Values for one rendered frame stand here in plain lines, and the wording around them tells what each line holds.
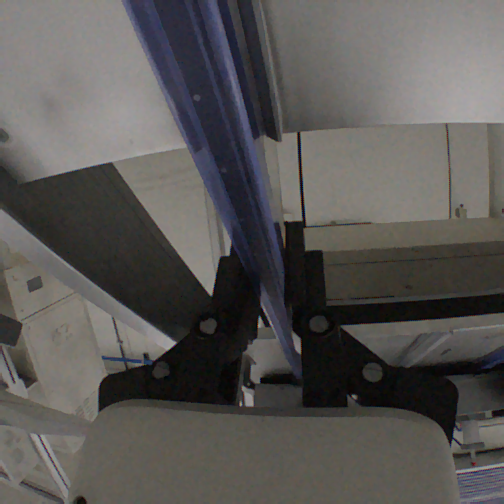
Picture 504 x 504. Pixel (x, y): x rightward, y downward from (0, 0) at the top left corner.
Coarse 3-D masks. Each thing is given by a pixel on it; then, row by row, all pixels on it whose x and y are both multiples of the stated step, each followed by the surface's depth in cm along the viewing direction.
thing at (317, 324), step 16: (304, 320) 9; (320, 320) 9; (336, 320) 9; (304, 336) 9; (320, 336) 9; (336, 336) 9; (304, 352) 8; (320, 352) 8; (336, 352) 8; (304, 368) 8; (320, 368) 8; (336, 368) 8; (304, 384) 8; (320, 384) 8; (336, 384) 8; (304, 400) 8; (320, 400) 7; (336, 400) 7
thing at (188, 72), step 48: (144, 0) 4; (192, 0) 4; (144, 48) 4; (192, 48) 4; (192, 96) 5; (240, 96) 5; (192, 144) 6; (240, 144) 6; (240, 192) 7; (240, 240) 9; (288, 336) 17
